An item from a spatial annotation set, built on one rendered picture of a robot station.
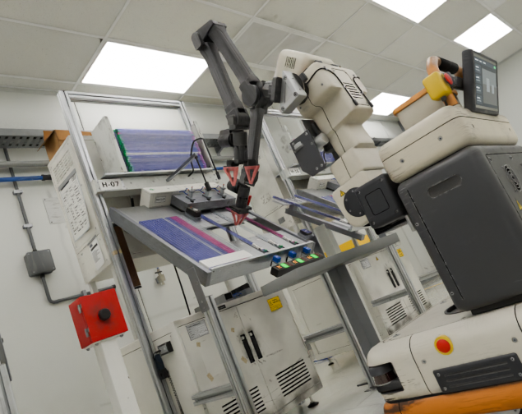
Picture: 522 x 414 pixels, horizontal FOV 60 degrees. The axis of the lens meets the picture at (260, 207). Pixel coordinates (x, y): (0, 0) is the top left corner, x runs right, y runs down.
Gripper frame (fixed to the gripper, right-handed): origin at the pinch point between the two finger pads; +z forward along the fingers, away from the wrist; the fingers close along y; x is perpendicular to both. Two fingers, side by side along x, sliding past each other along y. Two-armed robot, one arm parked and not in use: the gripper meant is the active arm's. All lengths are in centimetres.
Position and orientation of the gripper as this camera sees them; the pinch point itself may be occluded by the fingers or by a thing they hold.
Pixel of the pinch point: (237, 223)
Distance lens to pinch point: 224.8
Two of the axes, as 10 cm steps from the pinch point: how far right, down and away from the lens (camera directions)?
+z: -2.0, 9.3, 3.0
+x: 7.2, 3.5, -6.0
